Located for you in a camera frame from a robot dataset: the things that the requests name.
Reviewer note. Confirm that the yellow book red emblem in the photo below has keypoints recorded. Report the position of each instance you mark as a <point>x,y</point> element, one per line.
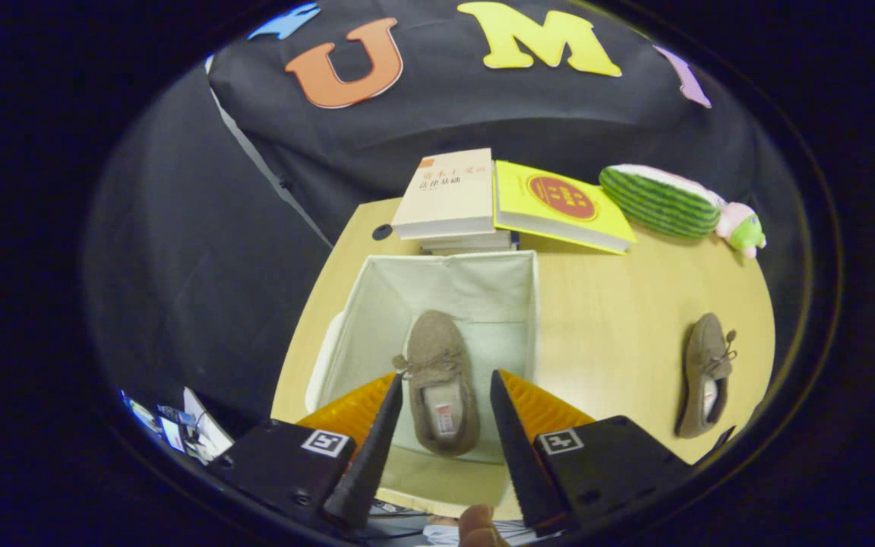
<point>559,209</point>

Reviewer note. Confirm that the blue printed packet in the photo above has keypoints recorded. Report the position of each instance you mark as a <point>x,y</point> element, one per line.
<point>160,422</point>

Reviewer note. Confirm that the watermelon slice plush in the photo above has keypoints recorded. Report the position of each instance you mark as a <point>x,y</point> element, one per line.
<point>661,201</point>

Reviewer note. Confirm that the beige book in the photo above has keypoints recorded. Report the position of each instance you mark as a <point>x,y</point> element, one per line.
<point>449,194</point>

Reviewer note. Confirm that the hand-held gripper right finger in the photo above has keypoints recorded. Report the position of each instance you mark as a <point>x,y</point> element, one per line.
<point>517,456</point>

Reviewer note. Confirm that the white board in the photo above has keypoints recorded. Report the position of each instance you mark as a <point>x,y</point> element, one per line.
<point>206,429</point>

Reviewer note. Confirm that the green pink plush toy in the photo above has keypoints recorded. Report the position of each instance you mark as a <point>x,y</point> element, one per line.
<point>741,228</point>

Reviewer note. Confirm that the cream fabric storage box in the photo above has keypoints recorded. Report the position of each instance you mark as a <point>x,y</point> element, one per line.
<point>475,296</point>

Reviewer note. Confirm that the grey book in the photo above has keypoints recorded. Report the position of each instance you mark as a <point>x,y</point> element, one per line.
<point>468,243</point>

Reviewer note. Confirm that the brown suede shoe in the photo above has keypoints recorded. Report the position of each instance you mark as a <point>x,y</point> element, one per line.
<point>703,357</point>
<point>434,342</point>

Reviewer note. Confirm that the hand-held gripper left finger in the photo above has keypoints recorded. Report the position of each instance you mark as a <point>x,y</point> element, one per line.
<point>377,448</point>

